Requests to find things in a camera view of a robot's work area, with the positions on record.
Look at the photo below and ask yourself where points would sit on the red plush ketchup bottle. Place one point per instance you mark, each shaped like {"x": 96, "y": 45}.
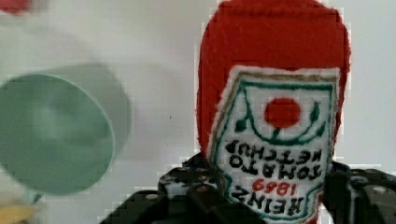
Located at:
{"x": 272, "y": 78}

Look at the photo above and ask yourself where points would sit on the yellow plush toy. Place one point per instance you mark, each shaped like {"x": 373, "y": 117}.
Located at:
{"x": 17, "y": 214}

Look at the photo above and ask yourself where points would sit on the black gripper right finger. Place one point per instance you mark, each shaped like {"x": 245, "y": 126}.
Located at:
{"x": 360, "y": 196}

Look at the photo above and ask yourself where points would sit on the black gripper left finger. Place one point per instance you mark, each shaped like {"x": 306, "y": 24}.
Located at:
{"x": 193, "y": 190}

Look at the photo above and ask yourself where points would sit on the green plastic cup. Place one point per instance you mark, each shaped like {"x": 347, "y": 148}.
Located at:
{"x": 62, "y": 128}

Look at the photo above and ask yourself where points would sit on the red plush strawberry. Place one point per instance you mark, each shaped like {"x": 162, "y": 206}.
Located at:
{"x": 14, "y": 6}

